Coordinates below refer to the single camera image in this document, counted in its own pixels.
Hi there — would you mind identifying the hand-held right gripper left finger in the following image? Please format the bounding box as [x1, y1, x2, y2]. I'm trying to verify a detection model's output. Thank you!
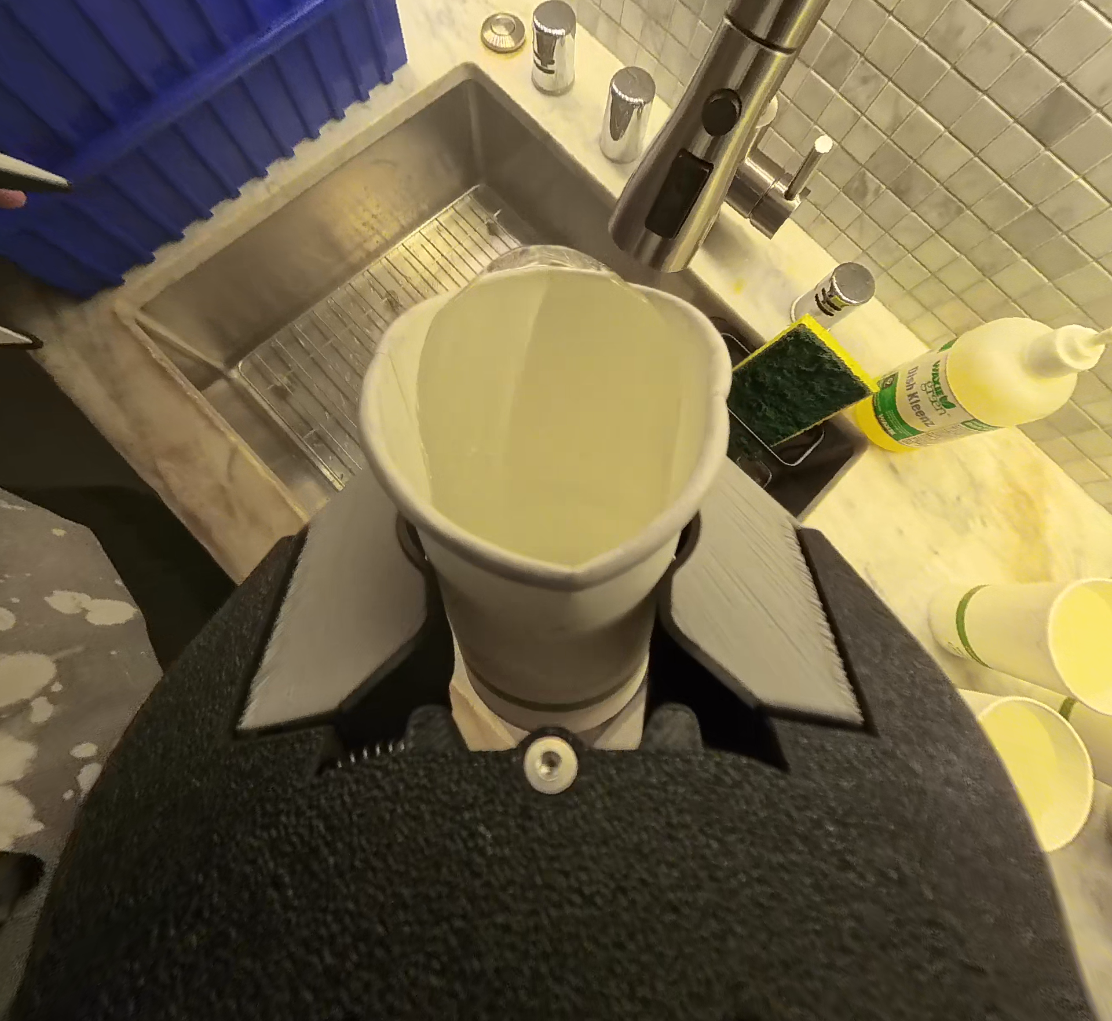
[236, 472, 455, 760]

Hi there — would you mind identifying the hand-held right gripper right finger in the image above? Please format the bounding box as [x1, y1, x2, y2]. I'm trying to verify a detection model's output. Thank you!
[652, 463, 867, 744]

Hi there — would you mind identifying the marble desk countertop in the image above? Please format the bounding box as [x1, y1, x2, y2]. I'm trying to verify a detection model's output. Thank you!
[17, 0, 1112, 1021]

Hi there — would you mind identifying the dark base cabinet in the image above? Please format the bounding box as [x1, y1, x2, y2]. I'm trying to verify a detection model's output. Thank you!
[0, 343, 240, 666]

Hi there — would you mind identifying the blue plastic crate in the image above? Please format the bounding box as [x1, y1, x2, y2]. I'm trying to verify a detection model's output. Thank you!
[0, 0, 409, 298]
[0, 0, 408, 171]

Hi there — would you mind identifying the green and yellow sponge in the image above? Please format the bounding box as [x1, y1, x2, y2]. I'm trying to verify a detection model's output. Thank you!
[725, 314, 879, 453]

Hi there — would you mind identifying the person's grey mottled garment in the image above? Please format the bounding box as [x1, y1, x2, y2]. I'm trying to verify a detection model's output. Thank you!
[0, 486, 166, 866]

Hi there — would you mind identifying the dish soap pump bottle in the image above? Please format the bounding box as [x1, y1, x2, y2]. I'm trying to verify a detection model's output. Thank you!
[855, 317, 1112, 455]

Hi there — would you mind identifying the stainless steel sink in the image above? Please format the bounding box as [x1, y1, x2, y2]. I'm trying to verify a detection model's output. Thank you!
[113, 64, 870, 522]

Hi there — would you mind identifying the chrome sink cap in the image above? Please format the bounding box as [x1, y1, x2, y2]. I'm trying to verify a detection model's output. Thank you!
[789, 261, 877, 325]
[599, 66, 658, 164]
[531, 0, 579, 95]

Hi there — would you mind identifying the steel faucet spray head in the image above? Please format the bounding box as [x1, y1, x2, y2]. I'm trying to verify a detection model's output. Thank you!
[608, 0, 884, 273]

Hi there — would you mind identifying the black wire sponge holder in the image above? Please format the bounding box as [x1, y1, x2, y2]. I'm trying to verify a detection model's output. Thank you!
[708, 316, 861, 488]

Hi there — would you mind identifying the wire sink grid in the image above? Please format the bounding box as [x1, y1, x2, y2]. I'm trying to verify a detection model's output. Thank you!
[235, 185, 526, 492]

